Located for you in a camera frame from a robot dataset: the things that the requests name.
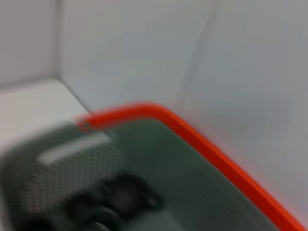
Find grey perforated storage bin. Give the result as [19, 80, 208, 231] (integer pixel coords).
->
[0, 117, 289, 231]

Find black round teapot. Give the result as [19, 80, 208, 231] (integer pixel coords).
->
[105, 173, 162, 213]

